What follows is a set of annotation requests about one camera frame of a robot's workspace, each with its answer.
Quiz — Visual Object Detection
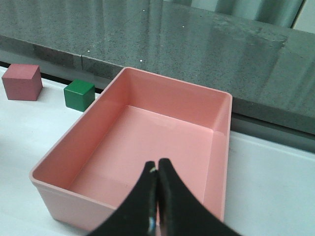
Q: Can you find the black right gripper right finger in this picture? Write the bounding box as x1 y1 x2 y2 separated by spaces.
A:
157 158 239 236

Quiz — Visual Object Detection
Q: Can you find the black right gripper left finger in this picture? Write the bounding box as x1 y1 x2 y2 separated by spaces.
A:
89 161 158 236

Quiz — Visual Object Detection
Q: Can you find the pink plastic bin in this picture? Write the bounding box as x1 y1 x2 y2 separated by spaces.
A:
30 67 232 231

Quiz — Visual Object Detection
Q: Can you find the right green wooden cube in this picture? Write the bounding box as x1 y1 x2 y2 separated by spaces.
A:
63 80 95 112

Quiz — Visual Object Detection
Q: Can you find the grey stone counter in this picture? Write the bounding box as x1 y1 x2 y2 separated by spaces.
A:
0 0 315 134

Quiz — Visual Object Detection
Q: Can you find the pink wooden cube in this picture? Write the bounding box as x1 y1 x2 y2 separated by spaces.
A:
2 64 43 101

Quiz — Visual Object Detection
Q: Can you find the grey curtain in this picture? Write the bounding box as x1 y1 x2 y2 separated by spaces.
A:
214 0 315 31

